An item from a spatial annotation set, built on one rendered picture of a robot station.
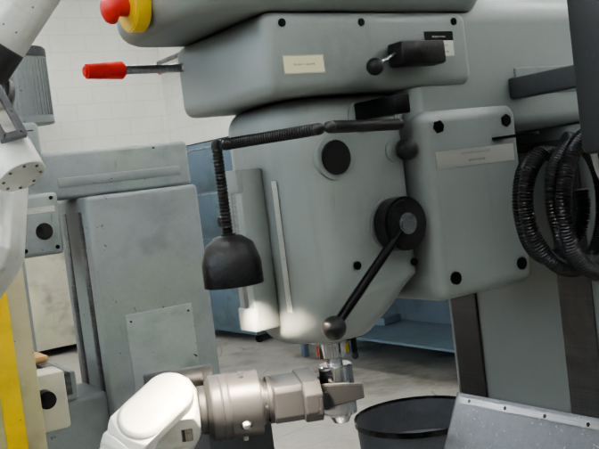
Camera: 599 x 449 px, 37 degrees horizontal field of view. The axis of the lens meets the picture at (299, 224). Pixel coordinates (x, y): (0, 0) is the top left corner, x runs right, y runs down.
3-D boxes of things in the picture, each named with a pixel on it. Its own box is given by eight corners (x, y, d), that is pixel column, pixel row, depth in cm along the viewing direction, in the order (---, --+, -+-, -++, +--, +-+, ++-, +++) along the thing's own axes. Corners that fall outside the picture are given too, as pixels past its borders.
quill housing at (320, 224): (321, 355, 109) (289, 95, 107) (238, 341, 126) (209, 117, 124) (435, 325, 119) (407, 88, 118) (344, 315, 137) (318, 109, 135)
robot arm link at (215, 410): (234, 414, 114) (145, 428, 113) (236, 457, 122) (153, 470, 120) (223, 345, 122) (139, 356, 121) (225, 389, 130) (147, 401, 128)
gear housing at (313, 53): (274, 94, 104) (263, 9, 103) (181, 120, 124) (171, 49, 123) (477, 82, 122) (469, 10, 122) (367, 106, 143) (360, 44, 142)
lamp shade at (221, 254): (192, 290, 106) (184, 239, 106) (233, 280, 112) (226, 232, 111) (235, 289, 101) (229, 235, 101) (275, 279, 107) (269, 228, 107)
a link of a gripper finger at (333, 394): (364, 401, 121) (319, 407, 120) (361, 378, 121) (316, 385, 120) (366, 404, 120) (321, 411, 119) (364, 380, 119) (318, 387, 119)
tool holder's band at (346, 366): (358, 367, 123) (357, 360, 123) (340, 375, 120) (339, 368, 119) (331, 366, 126) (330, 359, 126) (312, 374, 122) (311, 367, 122)
